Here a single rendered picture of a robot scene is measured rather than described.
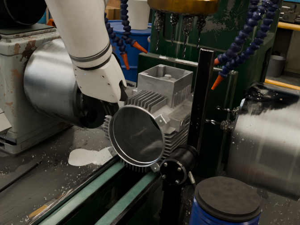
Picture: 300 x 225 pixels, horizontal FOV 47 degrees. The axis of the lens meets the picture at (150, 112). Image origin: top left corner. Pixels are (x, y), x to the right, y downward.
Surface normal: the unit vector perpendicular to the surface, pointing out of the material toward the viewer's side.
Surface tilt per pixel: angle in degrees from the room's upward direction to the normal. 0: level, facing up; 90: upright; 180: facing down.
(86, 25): 105
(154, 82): 90
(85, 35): 110
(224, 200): 0
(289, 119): 43
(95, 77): 117
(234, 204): 0
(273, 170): 96
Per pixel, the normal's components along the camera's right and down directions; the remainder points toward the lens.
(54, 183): 0.09, -0.91
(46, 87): -0.44, 0.16
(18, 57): 0.88, 0.25
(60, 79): -0.39, -0.09
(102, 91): -0.45, 0.71
